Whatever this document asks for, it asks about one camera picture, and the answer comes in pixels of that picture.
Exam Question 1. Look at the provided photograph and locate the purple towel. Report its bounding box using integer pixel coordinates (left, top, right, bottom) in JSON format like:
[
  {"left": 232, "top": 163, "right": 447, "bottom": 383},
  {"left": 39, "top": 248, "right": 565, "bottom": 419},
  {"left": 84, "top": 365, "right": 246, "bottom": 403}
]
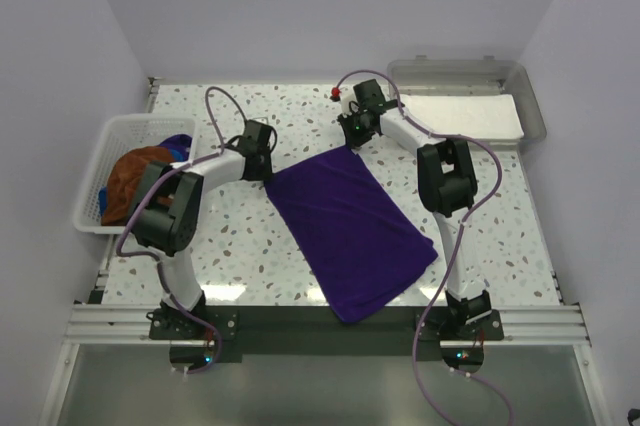
[
  {"left": 265, "top": 146, "right": 438, "bottom": 323},
  {"left": 158, "top": 134, "right": 192, "bottom": 162}
]

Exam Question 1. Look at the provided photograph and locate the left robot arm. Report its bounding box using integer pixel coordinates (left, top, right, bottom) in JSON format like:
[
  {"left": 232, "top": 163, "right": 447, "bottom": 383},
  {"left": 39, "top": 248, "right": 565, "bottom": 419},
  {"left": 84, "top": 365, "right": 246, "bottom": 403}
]
[{"left": 116, "top": 120, "right": 278, "bottom": 340}]

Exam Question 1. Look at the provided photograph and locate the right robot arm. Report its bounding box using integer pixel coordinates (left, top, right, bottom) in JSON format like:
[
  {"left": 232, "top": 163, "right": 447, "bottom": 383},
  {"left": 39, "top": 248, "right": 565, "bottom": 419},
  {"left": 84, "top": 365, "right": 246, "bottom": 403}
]
[{"left": 330, "top": 79, "right": 492, "bottom": 341}]

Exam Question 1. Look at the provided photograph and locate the purple towel in basket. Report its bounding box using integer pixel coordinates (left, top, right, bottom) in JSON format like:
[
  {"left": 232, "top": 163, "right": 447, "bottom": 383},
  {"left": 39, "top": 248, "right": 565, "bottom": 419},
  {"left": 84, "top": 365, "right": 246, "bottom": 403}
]
[{"left": 158, "top": 134, "right": 192, "bottom": 162}]

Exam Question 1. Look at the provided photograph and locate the clear plastic bin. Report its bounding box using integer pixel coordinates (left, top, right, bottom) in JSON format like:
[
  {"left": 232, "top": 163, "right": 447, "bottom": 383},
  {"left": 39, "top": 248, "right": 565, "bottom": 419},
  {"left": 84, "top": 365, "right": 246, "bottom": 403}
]
[{"left": 387, "top": 57, "right": 547, "bottom": 146}]

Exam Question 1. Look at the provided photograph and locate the white folded towel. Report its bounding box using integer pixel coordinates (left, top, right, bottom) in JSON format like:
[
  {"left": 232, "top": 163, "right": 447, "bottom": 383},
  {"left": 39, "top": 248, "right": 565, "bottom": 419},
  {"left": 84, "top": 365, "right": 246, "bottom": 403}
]
[{"left": 403, "top": 94, "right": 524, "bottom": 141}]

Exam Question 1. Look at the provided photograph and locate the brown towel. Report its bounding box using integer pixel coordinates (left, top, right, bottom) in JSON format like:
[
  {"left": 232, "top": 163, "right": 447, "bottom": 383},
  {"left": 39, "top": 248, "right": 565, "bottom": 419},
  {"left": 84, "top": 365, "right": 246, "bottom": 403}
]
[{"left": 101, "top": 146, "right": 176, "bottom": 226}]

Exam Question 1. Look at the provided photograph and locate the white plastic laundry basket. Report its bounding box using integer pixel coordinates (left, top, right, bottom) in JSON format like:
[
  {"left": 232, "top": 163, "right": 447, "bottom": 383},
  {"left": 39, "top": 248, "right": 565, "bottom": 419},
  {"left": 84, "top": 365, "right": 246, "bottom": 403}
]
[{"left": 72, "top": 113, "right": 199, "bottom": 235}]

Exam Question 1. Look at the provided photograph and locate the blue towel in basket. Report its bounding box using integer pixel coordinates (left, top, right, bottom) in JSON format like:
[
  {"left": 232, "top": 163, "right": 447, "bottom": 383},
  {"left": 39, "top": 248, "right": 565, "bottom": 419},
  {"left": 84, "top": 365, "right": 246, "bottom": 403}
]
[{"left": 98, "top": 187, "right": 108, "bottom": 217}]

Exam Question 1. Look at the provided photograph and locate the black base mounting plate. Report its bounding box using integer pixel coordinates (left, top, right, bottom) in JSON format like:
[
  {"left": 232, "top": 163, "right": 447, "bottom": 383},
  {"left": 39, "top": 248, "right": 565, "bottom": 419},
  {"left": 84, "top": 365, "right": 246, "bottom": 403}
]
[{"left": 146, "top": 305, "right": 505, "bottom": 369}]

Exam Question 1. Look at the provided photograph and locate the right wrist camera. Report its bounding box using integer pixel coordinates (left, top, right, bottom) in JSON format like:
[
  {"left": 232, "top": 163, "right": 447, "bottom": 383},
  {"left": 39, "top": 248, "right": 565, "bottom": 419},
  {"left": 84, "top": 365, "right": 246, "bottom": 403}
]
[{"left": 339, "top": 92, "right": 358, "bottom": 116}]

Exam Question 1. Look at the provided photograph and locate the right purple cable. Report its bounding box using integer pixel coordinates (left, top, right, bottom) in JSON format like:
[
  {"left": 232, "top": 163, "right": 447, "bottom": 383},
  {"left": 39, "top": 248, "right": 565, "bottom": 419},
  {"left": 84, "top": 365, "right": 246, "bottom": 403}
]
[{"left": 333, "top": 68, "right": 516, "bottom": 426}]

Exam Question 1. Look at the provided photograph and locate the aluminium rail frame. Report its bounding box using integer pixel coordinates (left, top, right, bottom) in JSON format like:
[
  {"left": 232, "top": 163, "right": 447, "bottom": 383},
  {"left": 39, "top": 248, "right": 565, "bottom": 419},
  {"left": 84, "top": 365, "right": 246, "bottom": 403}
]
[{"left": 67, "top": 82, "right": 589, "bottom": 346}]

